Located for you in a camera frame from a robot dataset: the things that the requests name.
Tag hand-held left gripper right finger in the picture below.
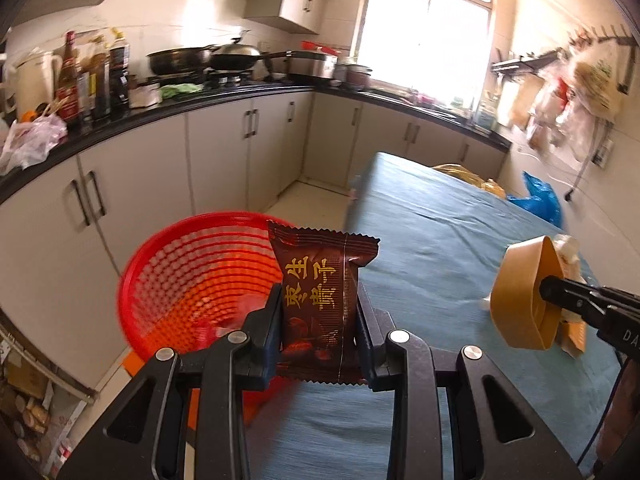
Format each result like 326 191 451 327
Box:
356 294 583 480

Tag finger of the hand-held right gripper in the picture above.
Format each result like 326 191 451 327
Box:
539 275 609 329

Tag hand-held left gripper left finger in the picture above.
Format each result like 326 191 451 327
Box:
57 284 286 480

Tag orange white paper packet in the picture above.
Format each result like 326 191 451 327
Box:
559 307 590 359

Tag brown snack packet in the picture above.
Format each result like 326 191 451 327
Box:
266 220 381 387

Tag red plastic basket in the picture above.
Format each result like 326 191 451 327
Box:
117 212 301 426

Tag person's right forearm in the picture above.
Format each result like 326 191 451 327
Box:
597 360 640 480

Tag white red crumpled wrapper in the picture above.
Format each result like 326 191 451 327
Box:
552 234 593 286

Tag blue plastic bag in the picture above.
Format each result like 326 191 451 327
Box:
507 171 563 226

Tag yellow plastic bag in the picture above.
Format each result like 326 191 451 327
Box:
432 162 508 201

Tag grey base cabinets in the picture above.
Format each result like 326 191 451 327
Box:
0 92 506 391

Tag clear hanging plastic bags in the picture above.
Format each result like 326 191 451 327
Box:
525 50 576 151

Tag green white detergent bottle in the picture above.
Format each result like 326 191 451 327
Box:
475 97 501 133

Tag beige hanging board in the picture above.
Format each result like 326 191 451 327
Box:
510 80 541 128

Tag white green print hanging bag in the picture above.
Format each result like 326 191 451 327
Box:
570 40 626 123

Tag black countertop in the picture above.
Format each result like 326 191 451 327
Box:
0 82 511 203

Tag gas stove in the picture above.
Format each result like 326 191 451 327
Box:
150 71 256 88

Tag green cloth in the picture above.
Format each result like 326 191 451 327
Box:
160 82 203 101

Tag cardboard boxes of goods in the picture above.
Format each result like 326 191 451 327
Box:
0 355 86 476

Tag small lidded brown pot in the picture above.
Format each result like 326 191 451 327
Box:
345 62 373 90

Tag steel electric cooker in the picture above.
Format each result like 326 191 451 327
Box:
287 50 338 81

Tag small white box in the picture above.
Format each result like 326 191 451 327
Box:
129 80 162 109

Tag wok with steel lid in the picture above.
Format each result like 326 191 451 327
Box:
209 37 296 72

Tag black wok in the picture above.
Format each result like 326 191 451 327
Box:
146 46 218 76

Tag dark soy sauce bottle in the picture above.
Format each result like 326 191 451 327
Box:
109 30 132 116

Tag window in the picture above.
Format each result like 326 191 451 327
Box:
352 0 518 106

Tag yellow cap oil bottle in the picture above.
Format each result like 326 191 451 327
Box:
82 35 111 121

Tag pink white plastic bag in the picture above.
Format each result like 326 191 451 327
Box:
0 112 68 176

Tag red label sauce bottle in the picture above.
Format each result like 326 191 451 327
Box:
56 31 83 131

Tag white electric kettle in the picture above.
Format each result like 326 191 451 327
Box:
2 50 63 121

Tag black power cable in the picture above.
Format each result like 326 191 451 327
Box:
565 125 601 203

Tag wall hook rack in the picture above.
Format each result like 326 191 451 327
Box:
492 25 636 73

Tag small grey wall cabinet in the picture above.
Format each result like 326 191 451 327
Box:
277 0 328 35

